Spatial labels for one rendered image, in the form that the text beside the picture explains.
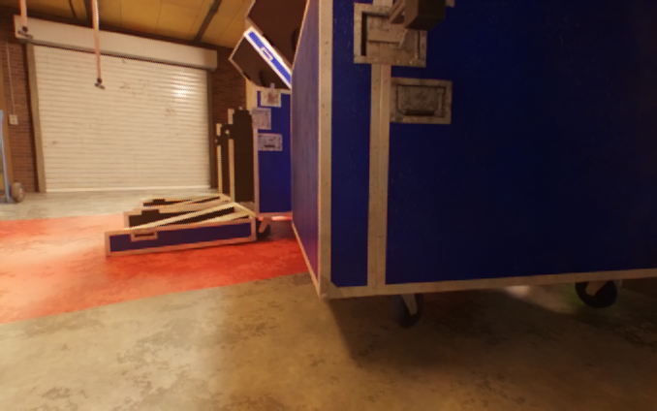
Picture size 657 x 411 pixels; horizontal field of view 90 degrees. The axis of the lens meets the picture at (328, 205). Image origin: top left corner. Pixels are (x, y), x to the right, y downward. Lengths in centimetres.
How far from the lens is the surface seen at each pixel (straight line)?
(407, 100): 85
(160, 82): 813
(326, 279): 80
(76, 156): 795
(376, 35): 85
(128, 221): 293
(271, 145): 211
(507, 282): 101
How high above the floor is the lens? 47
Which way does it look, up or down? 6 degrees down
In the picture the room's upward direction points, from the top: straight up
